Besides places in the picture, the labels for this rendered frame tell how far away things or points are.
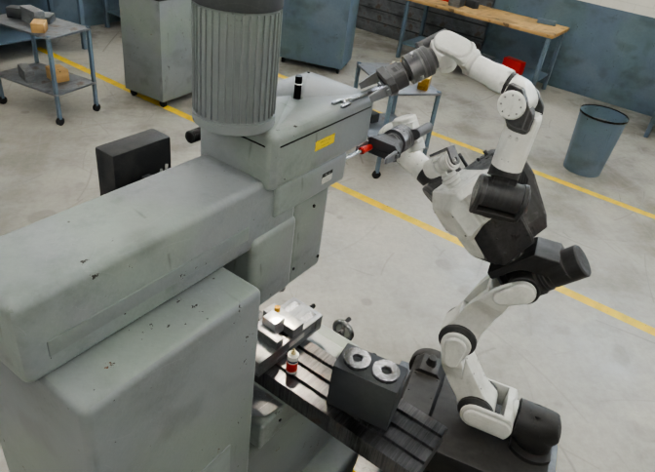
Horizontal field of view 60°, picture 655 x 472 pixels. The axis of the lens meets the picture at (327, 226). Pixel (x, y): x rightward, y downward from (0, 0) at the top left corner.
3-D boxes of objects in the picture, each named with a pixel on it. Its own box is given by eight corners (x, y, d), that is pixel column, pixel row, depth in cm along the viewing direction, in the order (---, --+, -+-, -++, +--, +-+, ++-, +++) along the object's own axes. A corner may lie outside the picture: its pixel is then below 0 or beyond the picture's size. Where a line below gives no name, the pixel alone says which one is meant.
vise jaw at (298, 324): (273, 310, 216) (274, 302, 214) (303, 330, 209) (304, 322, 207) (262, 318, 212) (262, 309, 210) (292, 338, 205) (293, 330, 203)
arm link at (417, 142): (384, 129, 190) (401, 120, 198) (394, 159, 193) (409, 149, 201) (413, 121, 183) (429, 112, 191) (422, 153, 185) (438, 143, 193)
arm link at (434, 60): (428, 87, 168) (463, 69, 167) (426, 65, 158) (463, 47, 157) (410, 59, 172) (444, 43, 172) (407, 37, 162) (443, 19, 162)
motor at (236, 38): (232, 98, 151) (236, -32, 133) (290, 122, 142) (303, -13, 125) (174, 116, 136) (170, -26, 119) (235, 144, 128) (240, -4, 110)
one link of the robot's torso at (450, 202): (524, 216, 213) (475, 138, 206) (579, 227, 180) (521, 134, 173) (463, 264, 211) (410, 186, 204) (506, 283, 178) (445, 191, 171)
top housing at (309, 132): (303, 115, 187) (308, 67, 179) (369, 142, 176) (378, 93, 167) (196, 159, 154) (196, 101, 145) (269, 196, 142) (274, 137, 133)
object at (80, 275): (238, 195, 173) (240, 136, 162) (295, 225, 163) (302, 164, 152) (-34, 333, 116) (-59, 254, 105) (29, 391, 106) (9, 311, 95)
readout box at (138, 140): (153, 186, 180) (150, 125, 168) (173, 197, 176) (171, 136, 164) (98, 210, 166) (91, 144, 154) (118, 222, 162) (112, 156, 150)
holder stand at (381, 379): (340, 379, 201) (348, 338, 190) (398, 406, 194) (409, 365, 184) (326, 403, 191) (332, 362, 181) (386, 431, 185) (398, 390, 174)
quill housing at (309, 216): (275, 238, 200) (282, 157, 182) (322, 264, 191) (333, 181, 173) (237, 261, 186) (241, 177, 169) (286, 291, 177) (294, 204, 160)
